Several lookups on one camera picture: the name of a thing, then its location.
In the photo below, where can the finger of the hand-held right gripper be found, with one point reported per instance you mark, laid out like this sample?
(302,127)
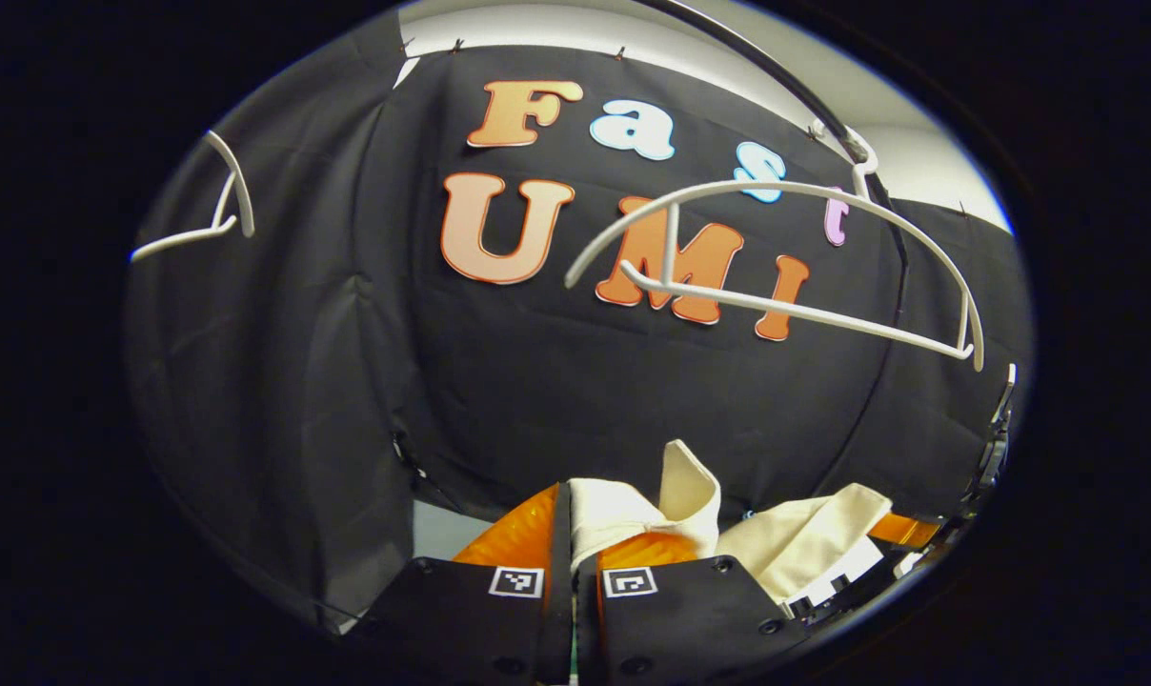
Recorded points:
(904,530)

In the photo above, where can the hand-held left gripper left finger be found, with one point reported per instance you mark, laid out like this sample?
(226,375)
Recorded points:
(562,610)

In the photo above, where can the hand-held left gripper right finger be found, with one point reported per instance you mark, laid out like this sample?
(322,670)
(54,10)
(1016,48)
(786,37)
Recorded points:
(587,629)

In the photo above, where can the cream collared shirt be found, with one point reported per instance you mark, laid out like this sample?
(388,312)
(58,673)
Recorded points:
(804,538)

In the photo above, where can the white plastic hanger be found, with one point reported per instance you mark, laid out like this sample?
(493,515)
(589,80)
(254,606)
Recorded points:
(242,191)
(776,188)

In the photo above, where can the black backdrop cloth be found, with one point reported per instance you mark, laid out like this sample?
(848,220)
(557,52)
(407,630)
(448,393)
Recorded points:
(537,381)

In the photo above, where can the row of black clips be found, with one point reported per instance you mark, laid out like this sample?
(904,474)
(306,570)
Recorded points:
(456,44)

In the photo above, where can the black clothes rack rail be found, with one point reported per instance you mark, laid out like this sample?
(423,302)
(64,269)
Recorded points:
(776,71)

